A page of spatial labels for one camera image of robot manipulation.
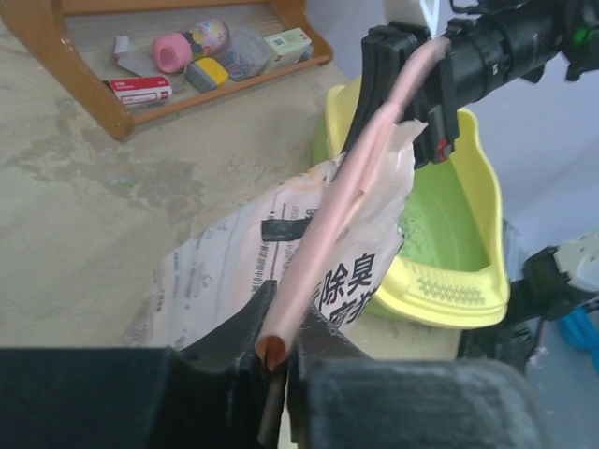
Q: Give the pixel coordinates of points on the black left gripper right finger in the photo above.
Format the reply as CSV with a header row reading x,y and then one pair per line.
x,y
339,397

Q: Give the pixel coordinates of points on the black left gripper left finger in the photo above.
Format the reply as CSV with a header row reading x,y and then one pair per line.
x,y
215,393

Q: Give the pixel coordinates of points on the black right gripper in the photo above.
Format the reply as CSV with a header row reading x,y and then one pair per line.
x,y
385,52

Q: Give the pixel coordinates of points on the pink cat litter bag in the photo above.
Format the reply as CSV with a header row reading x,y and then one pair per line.
x,y
342,213

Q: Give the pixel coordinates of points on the green litter pellets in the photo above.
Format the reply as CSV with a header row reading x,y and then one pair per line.
x,y
413,223

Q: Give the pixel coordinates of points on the pale green box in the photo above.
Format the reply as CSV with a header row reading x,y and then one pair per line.
x,y
287,47

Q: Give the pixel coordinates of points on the yellow green litter box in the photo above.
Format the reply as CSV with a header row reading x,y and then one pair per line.
x,y
466,285

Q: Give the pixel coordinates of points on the red white staples box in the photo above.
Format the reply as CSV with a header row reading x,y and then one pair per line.
x,y
141,90

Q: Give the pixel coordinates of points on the yellow grey eraser block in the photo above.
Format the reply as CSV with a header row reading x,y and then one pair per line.
x,y
205,74

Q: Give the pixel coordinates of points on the blue dustpan with brush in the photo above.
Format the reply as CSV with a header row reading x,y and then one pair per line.
x,y
578,330

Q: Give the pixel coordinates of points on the pink patterned bottle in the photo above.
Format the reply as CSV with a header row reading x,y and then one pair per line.
x,y
175,51

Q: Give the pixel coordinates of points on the orange wooden shelf rack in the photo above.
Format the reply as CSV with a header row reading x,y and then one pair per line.
x,y
74,41

